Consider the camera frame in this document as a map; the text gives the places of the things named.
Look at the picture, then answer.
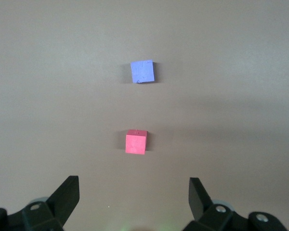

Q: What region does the brown table mat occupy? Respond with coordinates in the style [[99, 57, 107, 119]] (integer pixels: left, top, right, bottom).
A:
[[0, 0, 289, 231]]

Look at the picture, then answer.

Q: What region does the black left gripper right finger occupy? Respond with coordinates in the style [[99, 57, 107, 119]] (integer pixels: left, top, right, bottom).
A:
[[183, 177, 286, 231]]

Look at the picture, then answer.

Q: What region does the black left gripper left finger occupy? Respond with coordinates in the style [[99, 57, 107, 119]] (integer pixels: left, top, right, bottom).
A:
[[0, 176, 80, 231]]

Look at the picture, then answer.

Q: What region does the red foam block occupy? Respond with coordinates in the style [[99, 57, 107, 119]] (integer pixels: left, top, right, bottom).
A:
[[125, 129, 148, 155]]

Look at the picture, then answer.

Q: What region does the purple foam block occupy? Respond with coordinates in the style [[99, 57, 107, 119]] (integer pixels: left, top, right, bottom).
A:
[[131, 60, 156, 84]]

